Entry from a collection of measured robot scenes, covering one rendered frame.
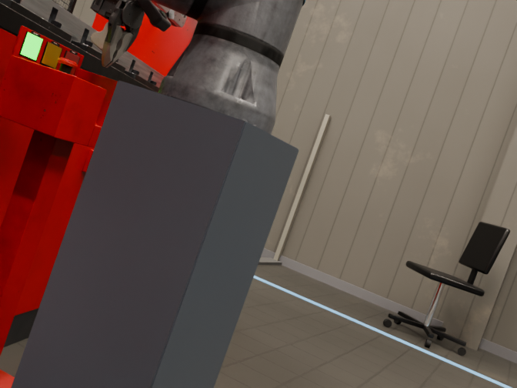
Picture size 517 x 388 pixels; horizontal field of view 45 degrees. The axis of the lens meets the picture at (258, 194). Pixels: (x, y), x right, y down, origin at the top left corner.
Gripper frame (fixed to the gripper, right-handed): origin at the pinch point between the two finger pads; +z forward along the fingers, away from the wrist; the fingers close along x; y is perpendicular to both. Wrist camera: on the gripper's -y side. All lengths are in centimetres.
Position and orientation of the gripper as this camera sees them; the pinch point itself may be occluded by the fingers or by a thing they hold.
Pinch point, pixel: (109, 62)
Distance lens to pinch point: 139.1
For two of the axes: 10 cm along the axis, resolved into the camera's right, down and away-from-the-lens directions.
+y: -8.5, -4.1, 3.4
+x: -3.3, -0.9, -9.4
